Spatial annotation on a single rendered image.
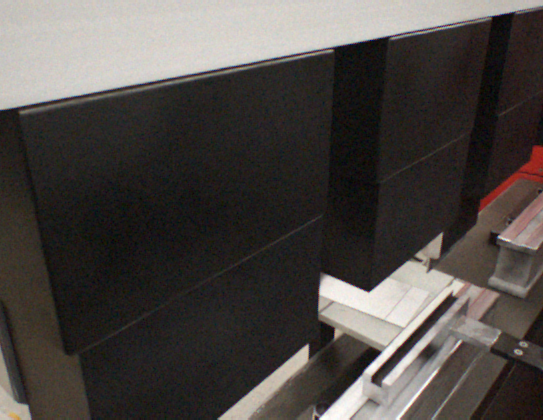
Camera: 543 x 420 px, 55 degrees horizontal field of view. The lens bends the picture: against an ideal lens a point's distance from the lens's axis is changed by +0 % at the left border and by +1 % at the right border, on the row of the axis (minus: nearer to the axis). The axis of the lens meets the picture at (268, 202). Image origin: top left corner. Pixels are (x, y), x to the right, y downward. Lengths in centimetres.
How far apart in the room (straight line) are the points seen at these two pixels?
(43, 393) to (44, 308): 7
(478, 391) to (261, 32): 62
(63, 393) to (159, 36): 14
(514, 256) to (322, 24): 75
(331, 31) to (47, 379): 19
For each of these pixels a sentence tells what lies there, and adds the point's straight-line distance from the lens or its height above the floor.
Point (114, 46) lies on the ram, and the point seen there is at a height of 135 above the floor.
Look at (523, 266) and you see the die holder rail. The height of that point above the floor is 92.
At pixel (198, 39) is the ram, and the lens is 19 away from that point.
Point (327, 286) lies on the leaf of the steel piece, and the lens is 67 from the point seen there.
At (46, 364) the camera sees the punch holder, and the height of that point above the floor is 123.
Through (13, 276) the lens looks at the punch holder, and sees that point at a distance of 21.
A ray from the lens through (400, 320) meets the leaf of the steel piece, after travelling 63.
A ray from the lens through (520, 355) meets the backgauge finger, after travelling 62.
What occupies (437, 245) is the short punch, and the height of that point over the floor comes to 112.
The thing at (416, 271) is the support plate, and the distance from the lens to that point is 73.
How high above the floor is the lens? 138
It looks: 25 degrees down
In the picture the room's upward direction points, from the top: straight up
